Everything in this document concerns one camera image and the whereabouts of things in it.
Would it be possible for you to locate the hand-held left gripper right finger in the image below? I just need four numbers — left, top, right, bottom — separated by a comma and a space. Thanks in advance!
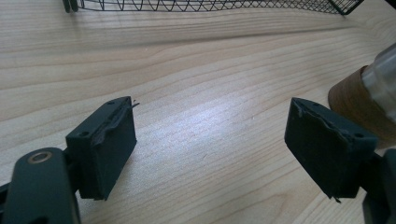
284, 96, 379, 204

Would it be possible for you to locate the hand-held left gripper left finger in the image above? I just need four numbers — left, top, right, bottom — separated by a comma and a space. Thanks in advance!
64, 95, 140, 201

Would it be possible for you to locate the clear glass jar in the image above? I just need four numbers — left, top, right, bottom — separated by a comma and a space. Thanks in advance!
361, 42, 396, 125

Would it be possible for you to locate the black wire basket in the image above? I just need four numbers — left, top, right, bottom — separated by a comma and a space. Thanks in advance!
62, 0, 364, 16

